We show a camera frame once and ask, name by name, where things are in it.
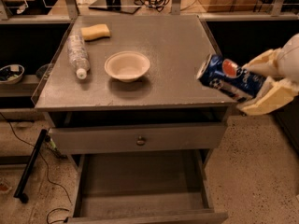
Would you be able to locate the grey drawer cabinet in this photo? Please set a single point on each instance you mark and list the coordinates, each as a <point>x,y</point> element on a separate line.
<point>136,123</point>

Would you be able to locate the clear plastic water bottle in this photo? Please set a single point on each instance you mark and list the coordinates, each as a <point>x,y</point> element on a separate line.
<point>78,56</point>

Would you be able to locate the white paper bowl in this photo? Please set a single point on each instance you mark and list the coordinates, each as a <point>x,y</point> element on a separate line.
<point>127,66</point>

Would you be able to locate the yellow sponge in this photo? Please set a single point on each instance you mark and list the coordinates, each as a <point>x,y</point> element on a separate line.
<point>95,32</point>

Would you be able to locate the open grey middle drawer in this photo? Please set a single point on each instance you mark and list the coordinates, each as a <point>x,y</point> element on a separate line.
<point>160,187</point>

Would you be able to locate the grey top drawer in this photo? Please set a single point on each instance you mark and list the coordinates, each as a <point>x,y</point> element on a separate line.
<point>109,139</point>

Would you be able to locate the round metal drawer knob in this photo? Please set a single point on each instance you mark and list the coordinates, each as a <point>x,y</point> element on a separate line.
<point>141,141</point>

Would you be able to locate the black monitor stand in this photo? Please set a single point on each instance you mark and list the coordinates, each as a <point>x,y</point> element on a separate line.
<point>120,6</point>

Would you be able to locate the bowl with dark items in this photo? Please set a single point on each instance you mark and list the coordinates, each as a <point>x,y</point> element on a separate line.
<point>11,74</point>

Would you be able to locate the black bar on floor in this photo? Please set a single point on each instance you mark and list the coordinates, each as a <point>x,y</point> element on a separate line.
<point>19,192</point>

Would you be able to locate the blue pepsi can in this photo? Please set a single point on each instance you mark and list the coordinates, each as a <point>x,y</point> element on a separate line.
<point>228,77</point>

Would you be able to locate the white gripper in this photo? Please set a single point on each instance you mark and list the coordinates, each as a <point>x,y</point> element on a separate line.
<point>290,61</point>

